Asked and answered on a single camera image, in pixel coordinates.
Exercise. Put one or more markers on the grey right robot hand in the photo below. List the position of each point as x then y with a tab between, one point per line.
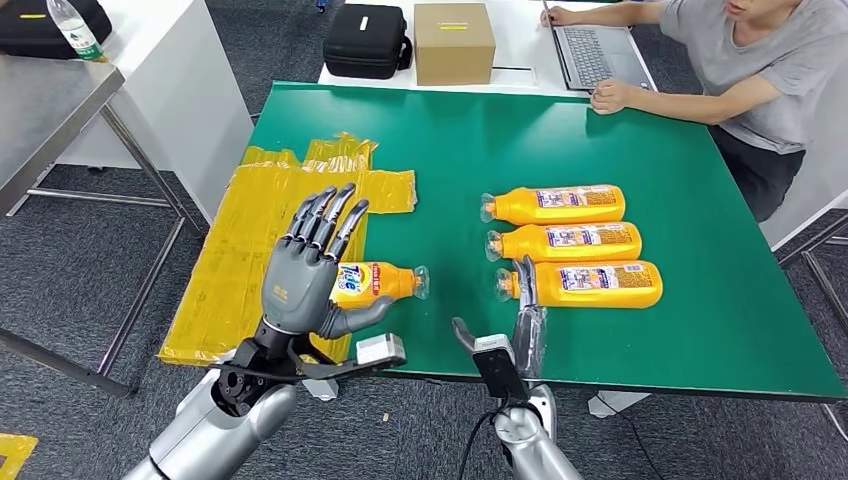
530	338

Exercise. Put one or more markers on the person's right hand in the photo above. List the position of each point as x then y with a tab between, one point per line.
560	16

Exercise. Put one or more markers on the person's left hand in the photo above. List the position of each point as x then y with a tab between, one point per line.
609	97

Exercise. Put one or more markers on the clear plastic water bottle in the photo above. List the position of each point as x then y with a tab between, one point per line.
74	30

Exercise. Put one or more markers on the person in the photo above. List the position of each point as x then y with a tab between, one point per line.
762	66

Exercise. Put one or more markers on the brown cardboard box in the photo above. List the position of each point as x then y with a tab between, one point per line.
454	56

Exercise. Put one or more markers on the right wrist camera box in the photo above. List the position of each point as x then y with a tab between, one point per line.
500	374

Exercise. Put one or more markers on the white table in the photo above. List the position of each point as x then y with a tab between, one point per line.
192	99

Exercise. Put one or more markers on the white desk with metal legs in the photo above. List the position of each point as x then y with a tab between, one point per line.
821	205

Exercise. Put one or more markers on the yellow taped cardboard sheet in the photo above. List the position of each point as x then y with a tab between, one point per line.
232	265

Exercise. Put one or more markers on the grey laptop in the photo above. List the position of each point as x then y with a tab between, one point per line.
596	60

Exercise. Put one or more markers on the white table foot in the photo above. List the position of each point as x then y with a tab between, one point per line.
322	391
616	404

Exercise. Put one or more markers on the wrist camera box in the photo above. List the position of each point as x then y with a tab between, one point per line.
381	348
500	374

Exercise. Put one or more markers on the orange detergent bottle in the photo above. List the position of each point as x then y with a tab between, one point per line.
523	206
530	245
596	298
384	281

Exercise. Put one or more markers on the steel table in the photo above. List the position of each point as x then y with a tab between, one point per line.
46	112

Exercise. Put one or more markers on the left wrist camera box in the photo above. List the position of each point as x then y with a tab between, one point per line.
381	348

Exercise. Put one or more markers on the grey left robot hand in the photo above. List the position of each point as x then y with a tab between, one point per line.
298	291

